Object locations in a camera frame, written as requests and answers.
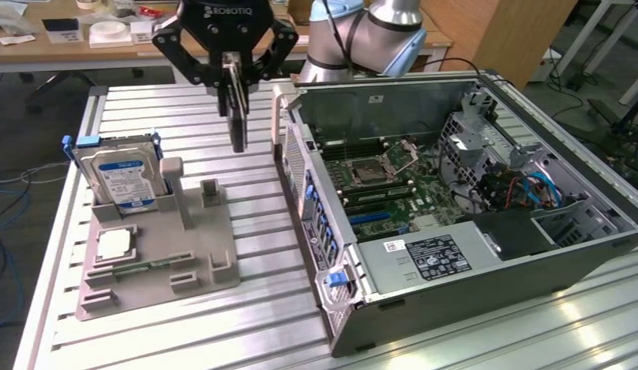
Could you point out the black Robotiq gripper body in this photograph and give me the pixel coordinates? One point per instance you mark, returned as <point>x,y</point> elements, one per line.
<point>226,23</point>

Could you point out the green and black graphics card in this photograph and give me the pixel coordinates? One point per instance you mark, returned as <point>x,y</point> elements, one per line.
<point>240,131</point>

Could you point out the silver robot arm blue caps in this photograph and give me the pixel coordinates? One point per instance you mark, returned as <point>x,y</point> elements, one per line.
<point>392,15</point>

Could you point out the white labelled box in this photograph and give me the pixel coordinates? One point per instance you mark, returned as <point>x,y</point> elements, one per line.
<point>145,32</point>

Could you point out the red package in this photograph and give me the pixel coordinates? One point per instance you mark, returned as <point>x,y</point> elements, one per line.
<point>150,12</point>

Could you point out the white box with tape roll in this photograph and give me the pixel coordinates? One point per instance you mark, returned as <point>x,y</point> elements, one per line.
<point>112,36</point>

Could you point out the beige tape roll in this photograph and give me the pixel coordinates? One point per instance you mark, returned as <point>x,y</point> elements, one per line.
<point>88,4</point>

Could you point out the black and white box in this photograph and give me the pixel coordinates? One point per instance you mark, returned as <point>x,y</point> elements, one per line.
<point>62,31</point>

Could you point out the blue disk caddy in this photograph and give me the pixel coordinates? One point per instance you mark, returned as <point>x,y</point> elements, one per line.
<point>88,141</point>

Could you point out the hard disk with blue label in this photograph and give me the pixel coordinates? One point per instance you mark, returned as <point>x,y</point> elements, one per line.
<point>121,181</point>

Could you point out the wooden desk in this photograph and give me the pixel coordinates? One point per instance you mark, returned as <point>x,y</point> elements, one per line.
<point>21,54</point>

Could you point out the white paper slip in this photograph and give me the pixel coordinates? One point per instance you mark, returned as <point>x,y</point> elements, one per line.
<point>16,39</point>

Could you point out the CPU socket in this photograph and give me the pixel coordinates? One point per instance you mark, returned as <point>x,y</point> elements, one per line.
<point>370,170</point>

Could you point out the clear plastic bag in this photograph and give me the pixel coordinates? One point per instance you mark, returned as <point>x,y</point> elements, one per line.
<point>10,23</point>

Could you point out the silver socket cover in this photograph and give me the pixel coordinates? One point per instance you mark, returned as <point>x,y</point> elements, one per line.
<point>413,154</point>

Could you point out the wooden cabinet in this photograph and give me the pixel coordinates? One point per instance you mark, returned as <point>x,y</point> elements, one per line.
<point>505,38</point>

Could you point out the grey parts rack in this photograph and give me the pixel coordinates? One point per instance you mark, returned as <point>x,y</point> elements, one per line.
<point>206,239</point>

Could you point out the metal disk bay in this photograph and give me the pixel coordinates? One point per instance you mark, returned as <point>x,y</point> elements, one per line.
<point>464,154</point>

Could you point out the black expansion slot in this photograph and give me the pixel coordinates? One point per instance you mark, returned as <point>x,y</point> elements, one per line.
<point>362,211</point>

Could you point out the blue expansion slot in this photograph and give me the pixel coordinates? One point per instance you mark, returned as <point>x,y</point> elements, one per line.
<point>370,218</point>

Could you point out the silver CPU chip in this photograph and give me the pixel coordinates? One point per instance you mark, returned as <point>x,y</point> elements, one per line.
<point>114,244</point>

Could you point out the green RAM stick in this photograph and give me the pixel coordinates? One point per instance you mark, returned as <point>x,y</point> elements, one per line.
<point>145,266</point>

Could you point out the silver chipset heatsink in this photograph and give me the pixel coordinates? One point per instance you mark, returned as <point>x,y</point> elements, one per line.
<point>428,221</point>

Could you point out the grey power supply unit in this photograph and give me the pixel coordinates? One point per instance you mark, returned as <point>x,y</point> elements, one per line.
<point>381,270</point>

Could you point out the blue case latch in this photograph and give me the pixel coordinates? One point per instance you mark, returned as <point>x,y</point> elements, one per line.
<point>334,279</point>

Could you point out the open black PC case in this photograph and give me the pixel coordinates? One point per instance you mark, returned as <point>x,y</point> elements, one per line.
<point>453,308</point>

